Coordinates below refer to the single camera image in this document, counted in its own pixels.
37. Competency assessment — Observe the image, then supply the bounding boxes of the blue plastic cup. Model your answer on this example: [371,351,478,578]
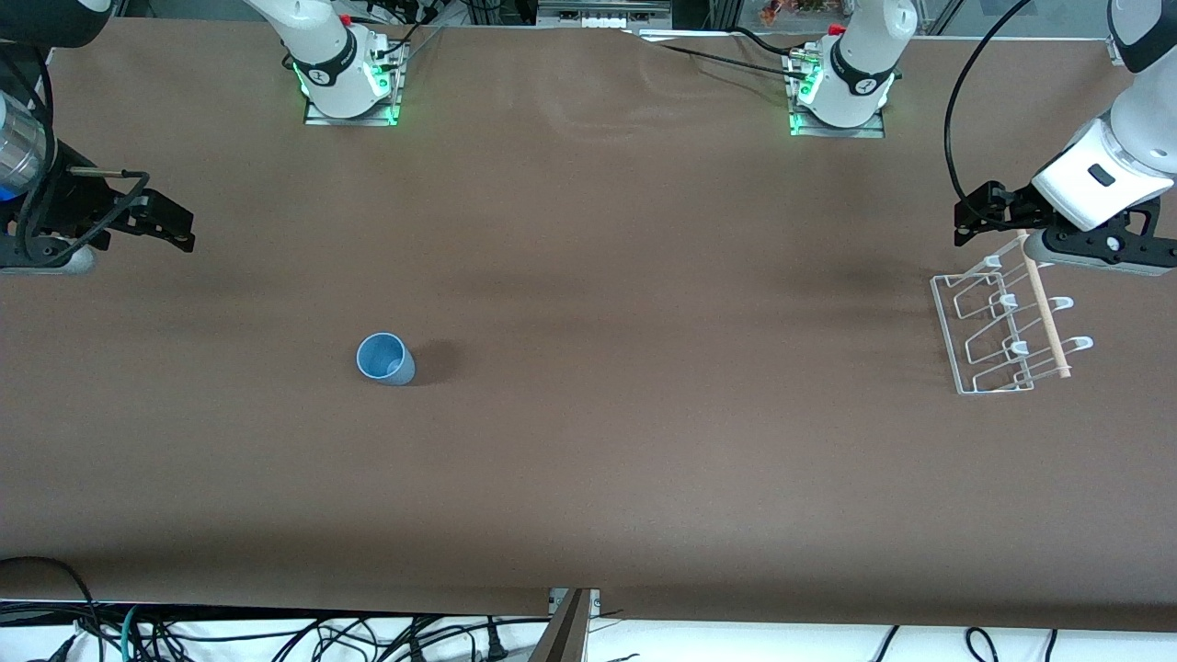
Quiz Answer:
[356,332,417,387]

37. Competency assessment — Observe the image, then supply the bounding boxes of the wooden dowel rack handle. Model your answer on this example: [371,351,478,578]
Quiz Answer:
[1019,234,1073,380]

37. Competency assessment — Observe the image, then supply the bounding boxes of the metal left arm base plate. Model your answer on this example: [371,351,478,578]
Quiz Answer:
[788,51,886,139]

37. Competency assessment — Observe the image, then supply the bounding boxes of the black floor cable arc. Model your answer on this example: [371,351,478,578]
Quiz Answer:
[0,556,100,637]

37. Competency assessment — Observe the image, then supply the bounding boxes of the white wire cup rack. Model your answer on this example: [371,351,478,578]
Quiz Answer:
[931,230,1095,396]

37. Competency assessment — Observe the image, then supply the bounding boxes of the white power strip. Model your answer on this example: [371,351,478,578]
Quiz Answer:
[538,0,672,30]

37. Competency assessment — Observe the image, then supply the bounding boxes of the colourful background object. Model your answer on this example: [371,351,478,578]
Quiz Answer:
[761,0,849,25]

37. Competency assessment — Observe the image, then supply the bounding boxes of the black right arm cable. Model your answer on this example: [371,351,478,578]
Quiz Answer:
[0,41,150,258]

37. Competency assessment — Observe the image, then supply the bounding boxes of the metal table bracket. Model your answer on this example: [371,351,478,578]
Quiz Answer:
[549,588,601,619]

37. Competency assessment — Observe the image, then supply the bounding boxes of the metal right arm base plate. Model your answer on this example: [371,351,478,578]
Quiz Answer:
[303,41,403,127]

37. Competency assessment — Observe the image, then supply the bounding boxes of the tangled black floor cables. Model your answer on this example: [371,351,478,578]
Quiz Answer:
[138,614,518,662]

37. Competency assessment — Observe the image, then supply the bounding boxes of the wooden table support beam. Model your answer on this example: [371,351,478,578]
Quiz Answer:
[529,588,591,662]

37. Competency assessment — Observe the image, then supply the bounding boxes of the black cable across table edge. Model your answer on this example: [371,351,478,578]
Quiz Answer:
[634,26,812,74]

